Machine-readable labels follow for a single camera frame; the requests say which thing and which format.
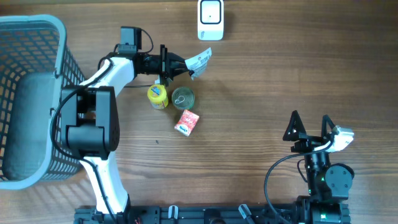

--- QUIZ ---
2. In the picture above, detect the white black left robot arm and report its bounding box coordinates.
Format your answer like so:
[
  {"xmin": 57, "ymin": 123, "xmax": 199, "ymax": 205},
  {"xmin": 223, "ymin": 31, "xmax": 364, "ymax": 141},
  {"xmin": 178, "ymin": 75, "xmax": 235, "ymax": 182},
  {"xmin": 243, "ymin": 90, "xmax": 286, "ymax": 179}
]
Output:
[{"xmin": 53, "ymin": 44, "xmax": 194, "ymax": 223}]

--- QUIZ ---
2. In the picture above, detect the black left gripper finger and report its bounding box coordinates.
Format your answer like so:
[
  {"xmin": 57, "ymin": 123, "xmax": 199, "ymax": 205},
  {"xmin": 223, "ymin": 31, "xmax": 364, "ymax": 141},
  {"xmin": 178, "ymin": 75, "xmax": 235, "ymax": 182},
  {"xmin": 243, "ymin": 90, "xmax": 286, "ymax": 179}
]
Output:
[
  {"xmin": 167, "ymin": 52, "xmax": 186, "ymax": 66},
  {"xmin": 169, "ymin": 66, "xmax": 190, "ymax": 78}
]

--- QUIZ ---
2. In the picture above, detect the white barcode scanner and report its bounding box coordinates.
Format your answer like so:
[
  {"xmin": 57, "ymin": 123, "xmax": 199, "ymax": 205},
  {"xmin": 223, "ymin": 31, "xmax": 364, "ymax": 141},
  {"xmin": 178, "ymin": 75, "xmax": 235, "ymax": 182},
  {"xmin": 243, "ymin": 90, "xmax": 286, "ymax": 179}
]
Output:
[{"xmin": 197, "ymin": 0, "xmax": 224, "ymax": 41}]

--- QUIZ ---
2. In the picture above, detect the yellow lidded jar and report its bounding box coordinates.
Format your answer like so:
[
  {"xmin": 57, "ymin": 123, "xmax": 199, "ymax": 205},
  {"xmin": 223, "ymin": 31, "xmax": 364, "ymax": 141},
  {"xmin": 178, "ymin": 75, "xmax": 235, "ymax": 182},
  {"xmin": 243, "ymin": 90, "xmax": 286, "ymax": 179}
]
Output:
[{"xmin": 147, "ymin": 84, "xmax": 169, "ymax": 110}]

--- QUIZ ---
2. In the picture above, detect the dark snack packet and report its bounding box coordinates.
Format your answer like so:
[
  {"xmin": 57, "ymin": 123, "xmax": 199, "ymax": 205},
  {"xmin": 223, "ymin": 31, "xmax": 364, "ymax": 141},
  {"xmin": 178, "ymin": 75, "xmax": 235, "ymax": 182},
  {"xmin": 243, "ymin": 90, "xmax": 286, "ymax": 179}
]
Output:
[{"xmin": 185, "ymin": 47, "xmax": 212, "ymax": 80}]

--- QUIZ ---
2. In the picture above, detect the green tin can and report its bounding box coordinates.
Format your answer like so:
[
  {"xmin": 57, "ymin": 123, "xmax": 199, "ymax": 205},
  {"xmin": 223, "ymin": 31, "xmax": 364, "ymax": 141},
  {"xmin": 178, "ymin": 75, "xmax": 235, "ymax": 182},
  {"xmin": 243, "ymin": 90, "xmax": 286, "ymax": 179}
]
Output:
[{"xmin": 172, "ymin": 86, "xmax": 195, "ymax": 110}]

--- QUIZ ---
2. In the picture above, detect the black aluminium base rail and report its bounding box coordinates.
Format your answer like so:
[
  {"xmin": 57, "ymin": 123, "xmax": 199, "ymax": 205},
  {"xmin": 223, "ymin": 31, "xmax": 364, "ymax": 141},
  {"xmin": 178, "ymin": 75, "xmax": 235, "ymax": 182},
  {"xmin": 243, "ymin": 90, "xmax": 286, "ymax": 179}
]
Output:
[{"xmin": 74, "ymin": 203, "xmax": 351, "ymax": 224}]

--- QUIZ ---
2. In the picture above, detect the red white small carton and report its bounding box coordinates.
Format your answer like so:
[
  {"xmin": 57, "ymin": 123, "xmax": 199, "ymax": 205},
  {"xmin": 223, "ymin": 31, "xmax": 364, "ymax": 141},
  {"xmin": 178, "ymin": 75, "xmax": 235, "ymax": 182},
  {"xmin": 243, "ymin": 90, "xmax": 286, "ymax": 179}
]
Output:
[{"xmin": 174, "ymin": 110, "xmax": 200, "ymax": 136}]

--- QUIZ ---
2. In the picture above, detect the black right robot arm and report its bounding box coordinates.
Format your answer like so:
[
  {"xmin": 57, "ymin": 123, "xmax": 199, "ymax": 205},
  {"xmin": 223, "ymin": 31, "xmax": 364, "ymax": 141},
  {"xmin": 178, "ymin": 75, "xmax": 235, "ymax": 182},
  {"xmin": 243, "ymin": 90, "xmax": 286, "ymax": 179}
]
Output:
[{"xmin": 282, "ymin": 111, "xmax": 354, "ymax": 223}]

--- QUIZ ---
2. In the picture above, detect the grey plastic basket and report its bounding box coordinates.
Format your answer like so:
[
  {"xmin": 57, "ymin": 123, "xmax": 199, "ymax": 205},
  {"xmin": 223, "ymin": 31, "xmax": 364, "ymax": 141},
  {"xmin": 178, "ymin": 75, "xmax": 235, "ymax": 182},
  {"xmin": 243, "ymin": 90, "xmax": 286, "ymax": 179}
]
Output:
[{"xmin": 1, "ymin": 14, "xmax": 85, "ymax": 190}]

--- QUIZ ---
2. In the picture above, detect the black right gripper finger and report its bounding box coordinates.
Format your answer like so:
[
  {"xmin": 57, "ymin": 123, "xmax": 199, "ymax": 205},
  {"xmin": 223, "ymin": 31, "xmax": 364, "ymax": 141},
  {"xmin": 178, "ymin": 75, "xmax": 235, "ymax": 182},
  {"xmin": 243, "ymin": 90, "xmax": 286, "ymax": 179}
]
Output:
[
  {"xmin": 321, "ymin": 114, "xmax": 335, "ymax": 137},
  {"xmin": 282, "ymin": 110, "xmax": 307, "ymax": 141}
]

